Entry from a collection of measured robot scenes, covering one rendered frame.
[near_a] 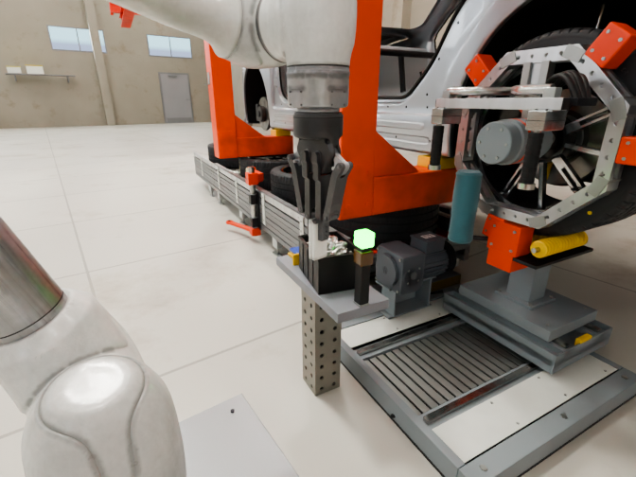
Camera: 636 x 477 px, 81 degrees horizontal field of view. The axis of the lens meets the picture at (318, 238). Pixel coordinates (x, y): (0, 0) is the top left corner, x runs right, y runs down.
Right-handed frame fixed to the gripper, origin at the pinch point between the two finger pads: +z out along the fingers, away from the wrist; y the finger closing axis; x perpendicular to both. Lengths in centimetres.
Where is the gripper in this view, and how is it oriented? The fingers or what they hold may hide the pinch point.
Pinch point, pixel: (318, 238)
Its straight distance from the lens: 62.0
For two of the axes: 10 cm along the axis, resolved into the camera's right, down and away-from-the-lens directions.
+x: 7.4, -2.4, 6.3
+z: 0.0, 9.3, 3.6
